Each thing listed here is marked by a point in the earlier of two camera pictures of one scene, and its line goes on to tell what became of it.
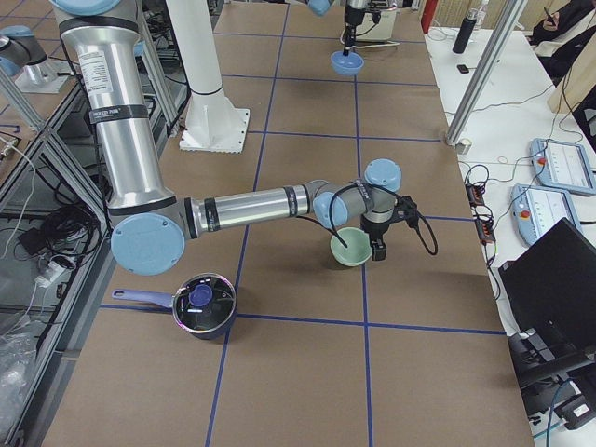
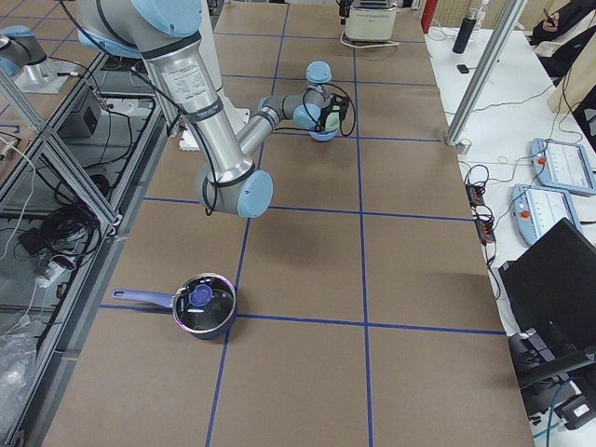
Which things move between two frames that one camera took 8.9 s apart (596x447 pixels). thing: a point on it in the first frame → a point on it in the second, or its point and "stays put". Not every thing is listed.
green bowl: [358, 249] → [332, 121]
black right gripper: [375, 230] → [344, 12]
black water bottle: [465, 32] stays put
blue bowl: [346, 65] → [323, 136]
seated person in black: [559, 36] stays put
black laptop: [550, 291] stays put
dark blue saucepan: [203, 305] stays put
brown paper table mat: [410, 350] stays put
